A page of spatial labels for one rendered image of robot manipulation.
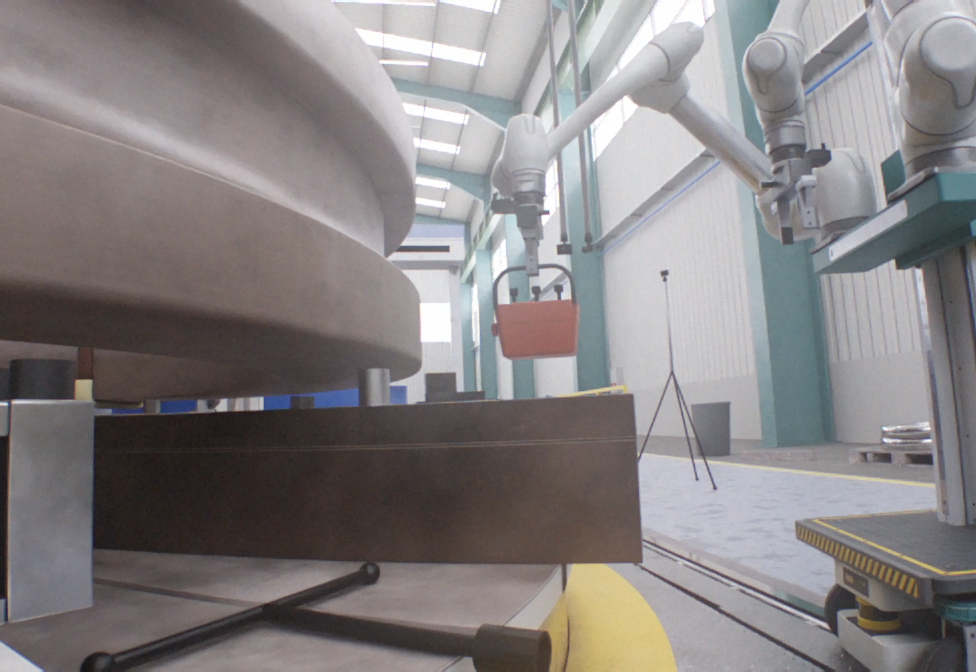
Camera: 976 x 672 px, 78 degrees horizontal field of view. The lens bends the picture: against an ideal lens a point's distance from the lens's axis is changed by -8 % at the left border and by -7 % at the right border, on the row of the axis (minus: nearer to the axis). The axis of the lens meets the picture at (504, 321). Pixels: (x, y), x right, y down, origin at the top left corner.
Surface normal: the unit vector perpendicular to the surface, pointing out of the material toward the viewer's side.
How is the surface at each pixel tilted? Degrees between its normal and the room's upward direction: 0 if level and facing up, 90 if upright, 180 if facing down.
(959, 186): 90
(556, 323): 97
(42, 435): 90
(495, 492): 90
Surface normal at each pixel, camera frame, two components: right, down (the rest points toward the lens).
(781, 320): 0.18, -0.15
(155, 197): 0.89, -0.11
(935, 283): -0.09, -0.14
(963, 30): -0.50, 0.05
